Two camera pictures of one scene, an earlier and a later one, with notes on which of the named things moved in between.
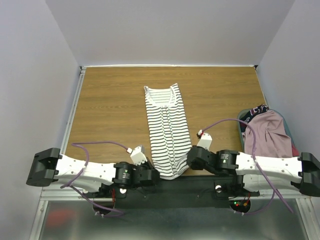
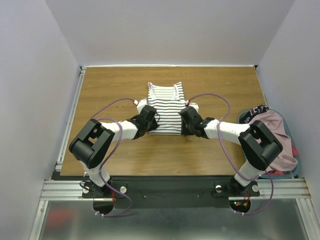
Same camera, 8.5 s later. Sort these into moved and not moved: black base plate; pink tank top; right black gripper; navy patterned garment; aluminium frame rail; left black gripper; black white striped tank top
Moved: right black gripper; left black gripper; black white striped tank top
Not moved: black base plate; aluminium frame rail; navy patterned garment; pink tank top
